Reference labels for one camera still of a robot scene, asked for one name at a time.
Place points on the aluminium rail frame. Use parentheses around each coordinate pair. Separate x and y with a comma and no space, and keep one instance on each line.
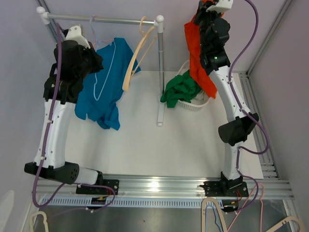
(139,186)

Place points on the white slotted cable duct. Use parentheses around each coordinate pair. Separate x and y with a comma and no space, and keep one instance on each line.
(126,202)

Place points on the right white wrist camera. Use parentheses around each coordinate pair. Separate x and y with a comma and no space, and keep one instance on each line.
(220,6)

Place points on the metal clothes rack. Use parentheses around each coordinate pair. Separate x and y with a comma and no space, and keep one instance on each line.
(158,23)

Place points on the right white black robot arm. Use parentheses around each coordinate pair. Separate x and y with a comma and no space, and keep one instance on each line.
(213,34)

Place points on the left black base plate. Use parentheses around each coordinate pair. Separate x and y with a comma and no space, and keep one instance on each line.
(102,187)

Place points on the white plastic laundry basket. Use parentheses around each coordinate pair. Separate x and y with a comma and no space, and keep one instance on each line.
(193,105)

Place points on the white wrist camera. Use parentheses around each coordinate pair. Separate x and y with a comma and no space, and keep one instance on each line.
(220,6)
(75,33)

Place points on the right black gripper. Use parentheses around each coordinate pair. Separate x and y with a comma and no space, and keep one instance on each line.
(201,11)

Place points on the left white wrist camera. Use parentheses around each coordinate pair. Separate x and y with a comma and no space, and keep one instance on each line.
(75,33)

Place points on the beige hanger bottom right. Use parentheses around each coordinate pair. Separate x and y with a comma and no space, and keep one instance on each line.
(287,220)

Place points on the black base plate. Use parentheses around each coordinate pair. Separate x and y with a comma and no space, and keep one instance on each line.
(216,189)
(102,187)

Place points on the blue t shirt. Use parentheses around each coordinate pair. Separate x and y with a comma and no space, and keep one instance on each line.
(105,111)

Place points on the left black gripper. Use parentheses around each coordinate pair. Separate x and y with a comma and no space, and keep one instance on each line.
(97,58)

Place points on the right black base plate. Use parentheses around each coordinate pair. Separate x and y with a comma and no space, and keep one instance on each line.
(216,189)

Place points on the pink hanger bottom right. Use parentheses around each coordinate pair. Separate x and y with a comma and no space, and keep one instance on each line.
(262,206)

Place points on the light blue plastic hanger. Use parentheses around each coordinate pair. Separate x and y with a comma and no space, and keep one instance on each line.
(102,76)

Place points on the orange t shirt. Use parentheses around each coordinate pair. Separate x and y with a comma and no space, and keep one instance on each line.
(192,37)

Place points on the pink plastic hanger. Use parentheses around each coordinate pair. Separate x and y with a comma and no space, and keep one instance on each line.
(97,42)

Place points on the beige hanger bottom centre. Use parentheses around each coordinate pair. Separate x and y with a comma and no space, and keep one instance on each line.
(219,220)

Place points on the beige plastic hanger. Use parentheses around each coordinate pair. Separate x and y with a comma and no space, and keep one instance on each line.
(132,68)

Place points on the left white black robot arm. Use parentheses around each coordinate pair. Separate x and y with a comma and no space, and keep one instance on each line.
(61,91)

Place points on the green t shirt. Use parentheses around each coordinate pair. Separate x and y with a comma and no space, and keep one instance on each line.
(180,88)

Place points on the cream cloth in basket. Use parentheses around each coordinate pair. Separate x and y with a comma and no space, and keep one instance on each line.
(201,97)

